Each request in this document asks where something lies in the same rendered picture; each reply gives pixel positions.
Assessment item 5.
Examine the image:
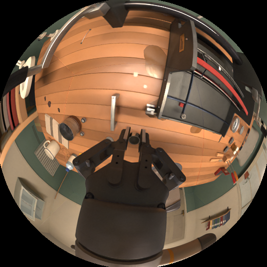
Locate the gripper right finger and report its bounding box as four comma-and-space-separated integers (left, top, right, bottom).
137, 128, 187, 191

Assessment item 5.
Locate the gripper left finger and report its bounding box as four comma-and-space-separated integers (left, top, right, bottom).
72, 126, 132, 185

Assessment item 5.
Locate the thin blue typebar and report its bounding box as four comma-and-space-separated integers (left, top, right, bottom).
180, 71, 195, 120

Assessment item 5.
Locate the silver curved return lever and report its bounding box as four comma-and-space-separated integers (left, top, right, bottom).
1, 2, 111, 96

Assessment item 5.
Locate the silver flat bar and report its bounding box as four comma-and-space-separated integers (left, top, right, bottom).
110, 93, 121, 132

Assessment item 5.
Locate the white bottle blue cap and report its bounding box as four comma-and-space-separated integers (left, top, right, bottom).
65, 153, 79, 172

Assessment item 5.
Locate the small silver clamp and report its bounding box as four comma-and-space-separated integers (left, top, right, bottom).
145, 103, 158, 116

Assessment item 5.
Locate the brown round tin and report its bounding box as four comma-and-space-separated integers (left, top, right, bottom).
58, 115, 82, 141

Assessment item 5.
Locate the cream mug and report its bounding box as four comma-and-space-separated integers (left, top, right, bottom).
42, 139, 62, 160

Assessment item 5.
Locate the cream door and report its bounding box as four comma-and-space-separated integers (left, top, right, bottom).
164, 187, 187, 246

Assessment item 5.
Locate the wooden block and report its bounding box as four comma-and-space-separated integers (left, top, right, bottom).
209, 152, 229, 164

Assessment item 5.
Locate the red open box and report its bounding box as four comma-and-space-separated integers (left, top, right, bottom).
214, 166, 231, 176

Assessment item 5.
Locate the dark typewriter body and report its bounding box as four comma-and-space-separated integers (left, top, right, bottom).
156, 18, 263, 137

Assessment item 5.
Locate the wooden shelf with binders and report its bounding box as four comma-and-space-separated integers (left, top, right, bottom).
200, 207, 233, 231

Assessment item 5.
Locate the large silver round dial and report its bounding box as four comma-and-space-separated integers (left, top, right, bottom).
230, 116, 241, 134

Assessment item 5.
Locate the grey tray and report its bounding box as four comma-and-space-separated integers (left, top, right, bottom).
237, 124, 261, 168

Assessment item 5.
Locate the red ribbon strip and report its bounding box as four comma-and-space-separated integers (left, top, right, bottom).
196, 57, 249, 116

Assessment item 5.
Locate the row of books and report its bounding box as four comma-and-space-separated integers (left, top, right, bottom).
0, 87, 22, 135

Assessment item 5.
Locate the cream round lamp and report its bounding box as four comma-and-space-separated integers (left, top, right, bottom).
16, 55, 37, 99

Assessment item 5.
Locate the orange label plate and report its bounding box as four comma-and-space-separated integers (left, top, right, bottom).
178, 33, 187, 53

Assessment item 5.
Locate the thin metal needle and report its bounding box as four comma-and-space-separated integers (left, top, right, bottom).
80, 28, 92, 45

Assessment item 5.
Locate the red handled screwdriver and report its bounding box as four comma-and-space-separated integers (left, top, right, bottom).
225, 160, 239, 185

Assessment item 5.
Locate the white wall cabinet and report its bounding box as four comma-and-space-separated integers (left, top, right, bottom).
18, 177, 46, 222

